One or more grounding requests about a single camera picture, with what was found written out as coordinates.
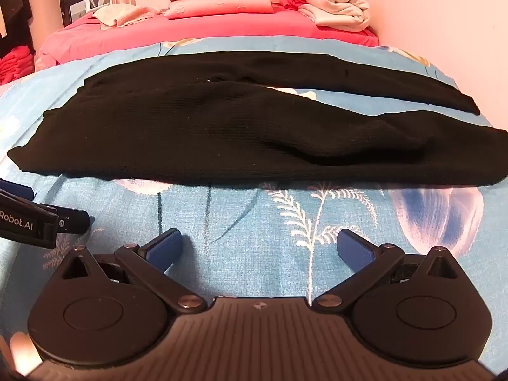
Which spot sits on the red cloth pile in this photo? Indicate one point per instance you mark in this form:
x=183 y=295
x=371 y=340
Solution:
x=16 y=65

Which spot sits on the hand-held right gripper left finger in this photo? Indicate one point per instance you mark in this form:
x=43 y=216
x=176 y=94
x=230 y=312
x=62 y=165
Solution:
x=166 y=249

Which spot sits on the beige towel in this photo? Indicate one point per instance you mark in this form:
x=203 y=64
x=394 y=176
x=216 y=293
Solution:
x=123 y=16

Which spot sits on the black pants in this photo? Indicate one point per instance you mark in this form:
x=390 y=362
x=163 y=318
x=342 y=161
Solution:
x=222 y=127

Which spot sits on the pink bed mattress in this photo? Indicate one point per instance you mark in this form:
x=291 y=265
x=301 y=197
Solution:
x=222 y=27

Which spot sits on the white folded blanket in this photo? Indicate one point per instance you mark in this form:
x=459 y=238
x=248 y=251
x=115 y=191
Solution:
x=341 y=12

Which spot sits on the blue floral bed sheet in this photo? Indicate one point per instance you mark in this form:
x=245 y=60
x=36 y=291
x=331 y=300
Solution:
x=254 y=214

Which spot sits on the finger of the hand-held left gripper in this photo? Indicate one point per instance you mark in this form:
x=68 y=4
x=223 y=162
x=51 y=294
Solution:
x=73 y=222
x=16 y=188

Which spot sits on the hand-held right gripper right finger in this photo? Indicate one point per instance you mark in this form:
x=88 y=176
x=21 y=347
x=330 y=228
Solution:
x=355 y=249

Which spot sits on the black hanging clothes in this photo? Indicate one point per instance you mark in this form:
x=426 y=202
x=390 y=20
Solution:
x=14 y=16

